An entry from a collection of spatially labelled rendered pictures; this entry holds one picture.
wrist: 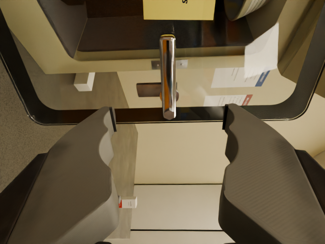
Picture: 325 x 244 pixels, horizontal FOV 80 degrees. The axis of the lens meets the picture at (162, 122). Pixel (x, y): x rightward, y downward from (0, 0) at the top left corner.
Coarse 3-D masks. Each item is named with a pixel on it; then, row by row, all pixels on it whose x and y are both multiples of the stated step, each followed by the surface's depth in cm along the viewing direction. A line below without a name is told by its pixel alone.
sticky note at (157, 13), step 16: (144, 0) 21; (160, 0) 21; (176, 0) 20; (192, 0) 20; (208, 0) 20; (144, 16) 21; (160, 16) 21; (176, 16) 21; (192, 16) 21; (208, 16) 21
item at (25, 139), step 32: (0, 64) 30; (0, 96) 30; (0, 128) 30; (32, 128) 37; (64, 128) 48; (128, 128) 117; (0, 160) 30; (128, 160) 116; (0, 192) 30; (128, 192) 114; (128, 224) 112
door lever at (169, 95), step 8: (160, 40) 18; (168, 40) 18; (160, 48) 19; (168, 48) 18; (160, 56) 19; (168, 56) 19; (160, 64) 20; (168, 64) 19; (168, 72) 20; (168, 80) 20; (168, 88) 20; (160, 96) 26; (168, 96) 21; (176, 96) 26; (168, 104) 22; (176, 104) 22; (168, 112) 22; (176, 112) 22
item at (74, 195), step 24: (96, 120) 10; (72, 144) 8; (96, 144) 8; (48, 168) 7; (72, 168) 7; (96, 168) 7; (48, 192) 6; (72, 192) 6; (96, 192) 6; (24, 216) 6; (48, 216) 6; (72, 216) 6; (96, 216) 6; (24, 240) 5; (48, 240) 5; (72, 240) 5; (96, 240) 6
